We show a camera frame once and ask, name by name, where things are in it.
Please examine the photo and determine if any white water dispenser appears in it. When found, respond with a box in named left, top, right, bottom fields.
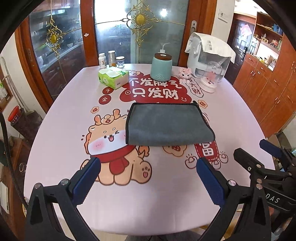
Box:
left=186, top=35, right=232, bottom=78

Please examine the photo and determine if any grey towel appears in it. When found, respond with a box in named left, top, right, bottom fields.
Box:
left=125, top=101, right=216, bottom=147

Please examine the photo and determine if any white cover cloth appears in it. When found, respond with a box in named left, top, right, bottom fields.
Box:
left=185, top=32, right=236, bottom=63

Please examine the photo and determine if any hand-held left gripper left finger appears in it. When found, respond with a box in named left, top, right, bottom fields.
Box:
left=24, top=157, right=101, bottom=241

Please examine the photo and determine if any dark wooden door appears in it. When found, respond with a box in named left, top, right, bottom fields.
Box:
left=228, top=17, right=256, bottom=82

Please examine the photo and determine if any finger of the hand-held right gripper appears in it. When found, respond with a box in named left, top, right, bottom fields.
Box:
left=233, top=148, right=266, bottom=184
left=259, top=139, right=296, bottom=166

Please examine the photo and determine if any wooden cabinet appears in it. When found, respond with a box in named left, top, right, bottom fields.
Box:
left=232, top=11, right=296, bottom=138

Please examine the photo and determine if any metal canister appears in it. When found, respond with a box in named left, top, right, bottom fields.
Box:
left=108, top=50, right=117, bottom=68

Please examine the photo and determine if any pink printed tablecloth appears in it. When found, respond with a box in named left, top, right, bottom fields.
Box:
left=23, top=65, right=276, bottom=237

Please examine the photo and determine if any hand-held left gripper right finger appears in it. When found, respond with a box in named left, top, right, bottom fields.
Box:
left=196, top=157, right=271, bottom=241

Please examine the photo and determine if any glass sliding door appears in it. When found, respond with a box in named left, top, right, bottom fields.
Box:
left=20, top=0, right=208, bottom=107

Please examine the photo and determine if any teal dispenser bottle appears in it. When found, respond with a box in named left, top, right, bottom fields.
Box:
left=150, top=42, right=173, bottom=81

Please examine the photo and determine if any pink toy figure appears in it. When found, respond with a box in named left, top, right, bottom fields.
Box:
left=179, top=67, right=193, bottom=84

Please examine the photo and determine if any green tissue pack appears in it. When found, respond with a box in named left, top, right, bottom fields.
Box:
left=98, top=67, right=130, bottom=90

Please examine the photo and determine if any glass dome ornament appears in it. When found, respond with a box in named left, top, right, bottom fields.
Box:
left=200, top=61, right=225, bottom=94

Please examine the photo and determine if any white pill bottle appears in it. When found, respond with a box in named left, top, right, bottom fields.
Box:
left=98, top=53, right=107, bottom=69

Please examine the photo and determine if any red lid container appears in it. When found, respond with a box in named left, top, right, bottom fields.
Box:
left=8, top=106, right=21, bottom=123

